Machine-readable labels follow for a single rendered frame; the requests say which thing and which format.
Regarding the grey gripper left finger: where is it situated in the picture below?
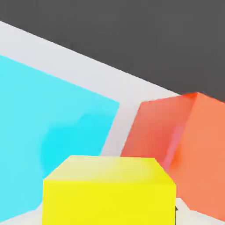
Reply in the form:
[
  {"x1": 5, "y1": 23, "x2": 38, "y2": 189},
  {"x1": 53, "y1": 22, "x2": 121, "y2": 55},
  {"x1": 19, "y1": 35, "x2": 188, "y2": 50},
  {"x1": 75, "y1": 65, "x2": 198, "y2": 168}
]
[{"x1": 30, "y1": 202, "x2": 44, "y2": 225}]

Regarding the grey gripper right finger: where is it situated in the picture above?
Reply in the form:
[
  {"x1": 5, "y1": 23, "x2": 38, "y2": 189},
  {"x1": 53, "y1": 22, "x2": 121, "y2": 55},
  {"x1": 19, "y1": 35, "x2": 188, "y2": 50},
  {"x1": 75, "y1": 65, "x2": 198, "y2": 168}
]
[{"x1": 175, "y1": 197, "x2": 194, "y2": 225}]

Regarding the small yellow cube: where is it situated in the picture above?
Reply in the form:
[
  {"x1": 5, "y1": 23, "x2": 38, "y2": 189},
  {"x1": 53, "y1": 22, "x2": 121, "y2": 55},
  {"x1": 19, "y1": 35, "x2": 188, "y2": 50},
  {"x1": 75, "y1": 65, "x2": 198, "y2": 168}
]
[{"x1": 42, "y1": 155, "x2": 177, "y2": 225}]

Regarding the large orange box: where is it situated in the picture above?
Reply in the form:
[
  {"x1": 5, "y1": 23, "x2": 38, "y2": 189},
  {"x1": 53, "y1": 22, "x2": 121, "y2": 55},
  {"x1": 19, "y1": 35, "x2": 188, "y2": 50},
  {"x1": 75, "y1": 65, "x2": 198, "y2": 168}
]
[{"x1": 120, "y1": 92, "x2": 225, "y2": 222}]

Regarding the large cyan box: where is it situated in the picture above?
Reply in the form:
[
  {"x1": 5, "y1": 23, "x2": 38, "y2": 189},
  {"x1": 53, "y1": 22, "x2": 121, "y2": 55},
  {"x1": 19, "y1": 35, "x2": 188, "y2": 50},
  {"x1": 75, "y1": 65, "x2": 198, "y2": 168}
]
[{"x1": 0, "y1": 54, "x2": 120, "y2": 223}]

